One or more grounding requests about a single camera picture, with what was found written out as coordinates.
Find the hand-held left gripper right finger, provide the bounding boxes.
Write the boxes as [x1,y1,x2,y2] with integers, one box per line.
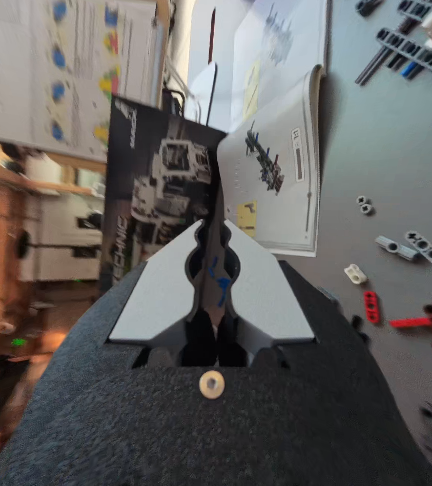
[223,219,316,366]

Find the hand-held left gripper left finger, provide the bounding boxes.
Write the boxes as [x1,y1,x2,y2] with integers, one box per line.
[108,219,206,367]

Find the dark grey lego beam assembly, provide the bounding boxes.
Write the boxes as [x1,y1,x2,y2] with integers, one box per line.
[356,26,432,86]

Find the dark grey lego liftarm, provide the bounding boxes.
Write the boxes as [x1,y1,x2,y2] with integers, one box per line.
[397,0,432,21]

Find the dark grey lego connector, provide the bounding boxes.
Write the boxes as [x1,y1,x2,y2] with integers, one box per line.
[356,0,383,17]

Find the small white lego connector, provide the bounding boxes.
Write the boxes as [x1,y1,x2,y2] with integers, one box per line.
[344,264,368,285]

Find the black lego pin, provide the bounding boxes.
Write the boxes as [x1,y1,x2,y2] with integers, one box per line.
[351,314,370,343]

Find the red three-hole lego liftarm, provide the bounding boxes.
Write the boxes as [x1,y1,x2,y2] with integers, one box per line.
[363,290,381,324]

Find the lego set box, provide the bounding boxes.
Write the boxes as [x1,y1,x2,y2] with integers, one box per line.
[100,95,228,286]

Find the grey lego pin connector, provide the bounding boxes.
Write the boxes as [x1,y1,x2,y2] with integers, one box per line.
[375,235,421,262]

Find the red lego axle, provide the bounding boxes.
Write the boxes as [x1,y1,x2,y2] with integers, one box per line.
[389,318,432,329]

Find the grey four-hole lego liftarm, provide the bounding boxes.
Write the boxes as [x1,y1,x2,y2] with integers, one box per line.
[405,230,432,273]

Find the white cabinet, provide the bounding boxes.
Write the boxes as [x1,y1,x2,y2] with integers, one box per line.
[22,152,106,282]

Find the open instruction booklet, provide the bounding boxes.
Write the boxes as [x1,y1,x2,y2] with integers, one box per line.
[216,0,333,259]

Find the white poster with coloured marks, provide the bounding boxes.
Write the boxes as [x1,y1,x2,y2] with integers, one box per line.
[0,0,172,161]

